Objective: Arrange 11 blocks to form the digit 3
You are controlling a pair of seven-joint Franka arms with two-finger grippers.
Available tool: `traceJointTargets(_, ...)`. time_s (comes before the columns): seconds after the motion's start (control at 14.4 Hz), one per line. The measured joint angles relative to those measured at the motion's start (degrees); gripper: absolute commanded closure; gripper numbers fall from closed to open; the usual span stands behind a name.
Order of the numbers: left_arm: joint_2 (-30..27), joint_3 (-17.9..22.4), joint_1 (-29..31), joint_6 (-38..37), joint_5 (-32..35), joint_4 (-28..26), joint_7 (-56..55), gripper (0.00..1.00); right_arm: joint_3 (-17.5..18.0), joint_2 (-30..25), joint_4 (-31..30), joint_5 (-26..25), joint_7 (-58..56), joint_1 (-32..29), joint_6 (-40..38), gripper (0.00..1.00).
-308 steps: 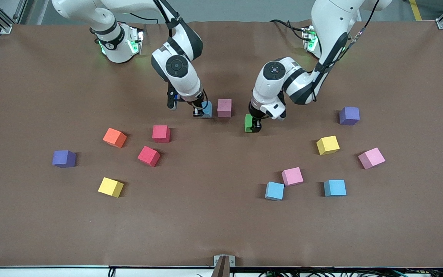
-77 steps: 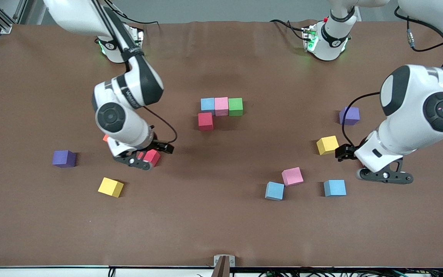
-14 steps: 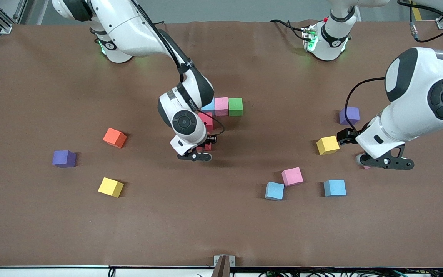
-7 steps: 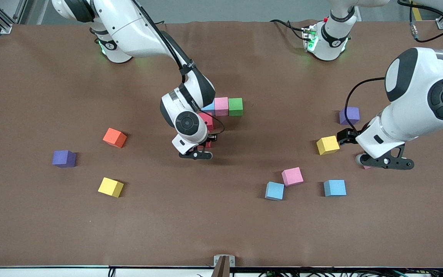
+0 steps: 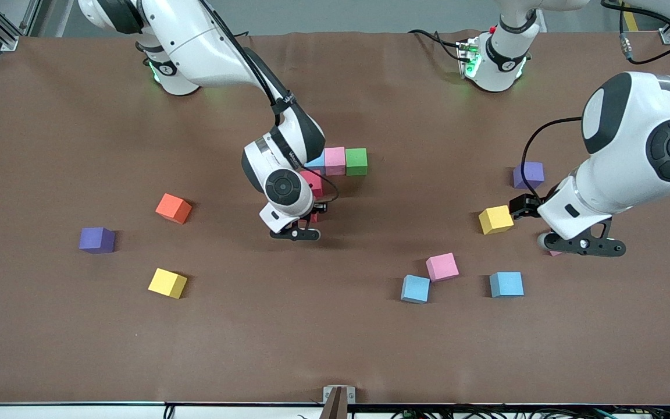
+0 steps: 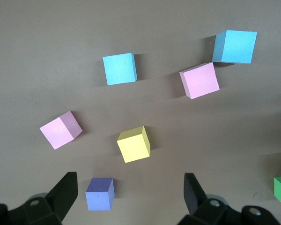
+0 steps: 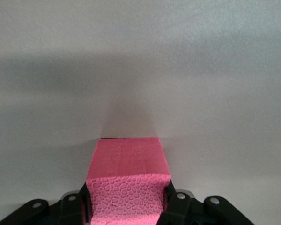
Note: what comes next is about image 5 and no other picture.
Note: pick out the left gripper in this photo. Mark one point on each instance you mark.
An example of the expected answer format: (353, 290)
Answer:
(526, 205)

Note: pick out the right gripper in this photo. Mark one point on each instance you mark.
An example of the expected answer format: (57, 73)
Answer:
(319, 208)

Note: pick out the blue foam cube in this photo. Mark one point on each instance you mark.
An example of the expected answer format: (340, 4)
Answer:
(319, 166)
(506, 284)
(415, 288)

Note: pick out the green foam cube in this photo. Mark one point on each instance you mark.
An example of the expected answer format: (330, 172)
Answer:
(356, 162)

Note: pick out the left arm base connector plate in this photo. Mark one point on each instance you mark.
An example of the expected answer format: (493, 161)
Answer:
(467, 58)

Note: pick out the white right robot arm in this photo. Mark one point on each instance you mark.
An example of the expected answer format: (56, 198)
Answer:
(195, 41)

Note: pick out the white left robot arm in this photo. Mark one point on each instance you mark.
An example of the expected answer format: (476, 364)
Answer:
(631, 145)

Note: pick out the purple foam cube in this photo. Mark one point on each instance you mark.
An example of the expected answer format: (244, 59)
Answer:
(96, 240)
(535, 174)

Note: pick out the yellow foam cube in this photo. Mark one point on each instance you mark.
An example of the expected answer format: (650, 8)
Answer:
(495, 219)
(167, 283)

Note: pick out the brown table mat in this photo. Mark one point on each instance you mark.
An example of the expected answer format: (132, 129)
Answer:
(335, 349)

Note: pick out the orange foam cube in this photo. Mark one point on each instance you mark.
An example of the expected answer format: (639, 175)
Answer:
(173, 208)

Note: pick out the white table edge rail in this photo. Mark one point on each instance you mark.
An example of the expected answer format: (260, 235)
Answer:
(79, 412)

